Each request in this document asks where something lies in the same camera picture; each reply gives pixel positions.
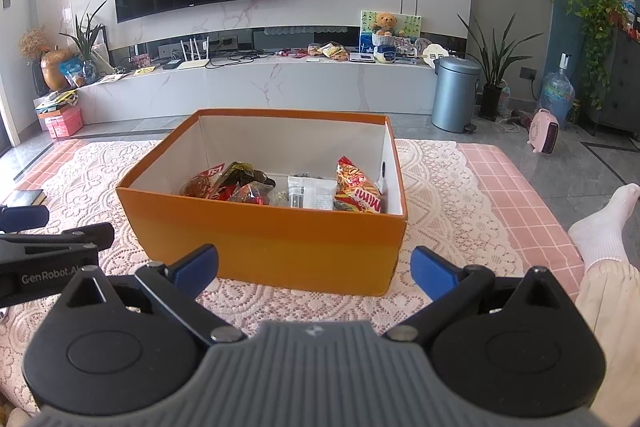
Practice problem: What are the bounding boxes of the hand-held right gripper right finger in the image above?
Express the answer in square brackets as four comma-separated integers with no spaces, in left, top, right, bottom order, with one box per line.
[384,246,576,342]

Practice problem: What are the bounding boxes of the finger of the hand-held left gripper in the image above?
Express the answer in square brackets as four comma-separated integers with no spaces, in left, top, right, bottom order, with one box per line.
[0,223,115,253]
[0,205,51,232]

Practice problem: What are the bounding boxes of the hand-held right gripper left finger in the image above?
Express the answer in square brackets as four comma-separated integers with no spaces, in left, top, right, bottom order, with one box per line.
[65,243,248,343]

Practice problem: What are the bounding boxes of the orange cardboard box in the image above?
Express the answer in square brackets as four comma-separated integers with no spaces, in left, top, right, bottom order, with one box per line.
[115,108,408,298]

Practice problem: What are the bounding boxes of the red cartoon snack packet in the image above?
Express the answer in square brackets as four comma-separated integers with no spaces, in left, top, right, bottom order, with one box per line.
[181,163,228,198]

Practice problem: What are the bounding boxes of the olive pickled vegetable packet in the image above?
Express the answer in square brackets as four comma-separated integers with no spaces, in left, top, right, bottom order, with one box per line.
[217,162,277,190]

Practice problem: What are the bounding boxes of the orange shrimp stick chips packet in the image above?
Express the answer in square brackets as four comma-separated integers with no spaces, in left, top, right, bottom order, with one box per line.
[332,156,386,214]

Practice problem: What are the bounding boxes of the white long snack packet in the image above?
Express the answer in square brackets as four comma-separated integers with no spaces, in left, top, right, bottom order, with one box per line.
[287,174,337,210]

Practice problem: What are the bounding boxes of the white lace tablecloth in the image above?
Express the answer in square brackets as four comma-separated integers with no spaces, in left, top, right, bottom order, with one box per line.
[0,139,523,413]

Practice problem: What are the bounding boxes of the pink cardboard box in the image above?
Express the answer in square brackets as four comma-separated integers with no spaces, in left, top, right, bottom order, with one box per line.
[37,107,84,138]

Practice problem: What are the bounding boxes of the pink checked mat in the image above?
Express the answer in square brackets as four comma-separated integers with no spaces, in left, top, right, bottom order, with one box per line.
[12,139,586,280]

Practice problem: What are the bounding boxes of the stack of colourful booklets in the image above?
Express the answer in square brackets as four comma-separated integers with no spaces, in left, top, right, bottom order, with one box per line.
[34,89,81,112]

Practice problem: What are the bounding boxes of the orange round vase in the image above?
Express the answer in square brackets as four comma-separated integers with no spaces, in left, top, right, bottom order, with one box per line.
[40,48,73,92]

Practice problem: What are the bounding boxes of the dried flower bunch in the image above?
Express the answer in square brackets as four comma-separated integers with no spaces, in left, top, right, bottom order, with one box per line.
[19,27,51,60]

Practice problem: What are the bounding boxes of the grey pedal bin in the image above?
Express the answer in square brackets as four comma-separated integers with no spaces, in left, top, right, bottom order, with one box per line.
[431,57,482,134]

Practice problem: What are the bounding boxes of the person's white socked foot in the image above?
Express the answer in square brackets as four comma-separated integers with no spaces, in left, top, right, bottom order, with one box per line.
[567,183,640,275]

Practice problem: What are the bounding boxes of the pink fan heater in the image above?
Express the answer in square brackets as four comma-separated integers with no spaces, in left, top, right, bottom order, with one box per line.
[527,108,561,155]

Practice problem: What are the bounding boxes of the tall-leaved potted plant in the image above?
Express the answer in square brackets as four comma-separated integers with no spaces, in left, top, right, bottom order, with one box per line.
[457,12,543,122]

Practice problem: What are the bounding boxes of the small potted plant in vase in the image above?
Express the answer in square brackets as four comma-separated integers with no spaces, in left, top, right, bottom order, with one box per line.
[59,1,108,82]

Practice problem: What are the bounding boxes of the white marble television cabinet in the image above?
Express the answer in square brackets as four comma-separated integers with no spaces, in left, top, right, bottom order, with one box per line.
[75,27,451,125]

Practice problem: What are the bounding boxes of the white router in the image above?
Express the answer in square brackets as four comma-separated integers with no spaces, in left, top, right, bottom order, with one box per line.
[177,36,211,70]

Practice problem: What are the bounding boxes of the blue water jug with pump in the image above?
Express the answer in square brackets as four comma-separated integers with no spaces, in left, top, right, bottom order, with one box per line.
[542,53,576,128]

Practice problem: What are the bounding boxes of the white round hand fan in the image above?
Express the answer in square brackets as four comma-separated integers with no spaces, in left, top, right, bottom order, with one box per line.
[421,44,447,68]

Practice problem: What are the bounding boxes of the blue white gift box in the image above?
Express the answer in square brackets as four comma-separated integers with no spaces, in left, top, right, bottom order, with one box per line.
[359,34,396,62]

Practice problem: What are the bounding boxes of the heap of yellow snack packets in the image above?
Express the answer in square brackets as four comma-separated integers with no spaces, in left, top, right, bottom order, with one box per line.
[307,42,351,62]

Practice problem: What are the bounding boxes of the green picture board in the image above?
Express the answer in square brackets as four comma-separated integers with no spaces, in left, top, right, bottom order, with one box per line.
[360,10,422,58]

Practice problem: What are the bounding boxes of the brown teddy bear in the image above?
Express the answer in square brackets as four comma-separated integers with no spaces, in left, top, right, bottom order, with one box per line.
[370,13,398,38]

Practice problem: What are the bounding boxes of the dark grey chest of drawers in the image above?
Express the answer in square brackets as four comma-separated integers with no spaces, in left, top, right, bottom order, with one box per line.
[595,27,640,135]

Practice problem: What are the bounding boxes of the bushy green ivy plant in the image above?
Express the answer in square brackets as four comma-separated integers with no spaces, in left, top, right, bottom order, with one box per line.
[567,0,626,108]

